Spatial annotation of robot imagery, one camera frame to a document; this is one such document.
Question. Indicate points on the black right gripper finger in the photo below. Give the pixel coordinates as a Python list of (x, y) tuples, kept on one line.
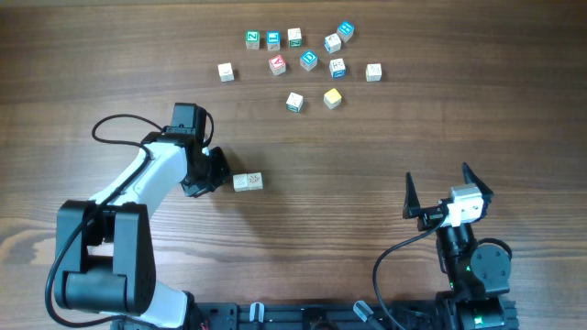
[(412, 207), (470, 177)]

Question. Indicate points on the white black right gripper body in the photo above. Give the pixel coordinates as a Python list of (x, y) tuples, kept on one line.
[(481, 214)]

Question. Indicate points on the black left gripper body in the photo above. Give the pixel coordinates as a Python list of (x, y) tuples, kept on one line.
[(215, 169)]

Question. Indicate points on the wooden block letter M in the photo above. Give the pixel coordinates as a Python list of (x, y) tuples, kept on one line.
[(240, 182)]

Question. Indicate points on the wooden block green V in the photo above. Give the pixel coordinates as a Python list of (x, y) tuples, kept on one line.
[(255, 181)]

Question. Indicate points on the wooden block yellow top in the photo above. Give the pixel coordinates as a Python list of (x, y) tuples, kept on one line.
[(332, 98)]

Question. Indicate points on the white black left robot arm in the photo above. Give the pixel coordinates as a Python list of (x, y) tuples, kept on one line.
[(104, 268)]

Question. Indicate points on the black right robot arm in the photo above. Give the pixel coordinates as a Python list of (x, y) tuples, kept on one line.
[(478, 269)]

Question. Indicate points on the wooden block red side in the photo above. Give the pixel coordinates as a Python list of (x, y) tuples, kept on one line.
[(225, 72)]

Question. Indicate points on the wooden block green Z side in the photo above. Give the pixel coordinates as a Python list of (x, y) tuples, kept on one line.
[(295, 102)]

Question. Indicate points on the wooden block red top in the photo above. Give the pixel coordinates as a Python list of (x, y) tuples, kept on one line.
[(277, 64)]

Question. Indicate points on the wooden block green top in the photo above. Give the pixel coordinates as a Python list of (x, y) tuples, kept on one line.
[(252, 39)]

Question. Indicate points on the wooden block letter L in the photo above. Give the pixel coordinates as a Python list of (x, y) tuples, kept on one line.
[(373, 72)]

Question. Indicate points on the wooden block blue D top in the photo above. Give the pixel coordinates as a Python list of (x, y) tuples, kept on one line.
[(308, 60)]

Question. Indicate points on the wooden block green Z front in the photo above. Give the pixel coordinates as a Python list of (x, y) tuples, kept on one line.
[(295, 38)]

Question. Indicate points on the wooden block blue X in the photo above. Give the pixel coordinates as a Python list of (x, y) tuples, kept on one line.
[(337, 68)]

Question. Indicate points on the wooden block number 2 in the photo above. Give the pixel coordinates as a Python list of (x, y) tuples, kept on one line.
[(332, 43)]

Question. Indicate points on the wooden block blue far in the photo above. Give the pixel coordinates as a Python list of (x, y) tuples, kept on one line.
[(345, 31)]

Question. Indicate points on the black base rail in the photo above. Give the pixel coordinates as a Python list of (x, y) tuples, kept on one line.
[(409, 314)]

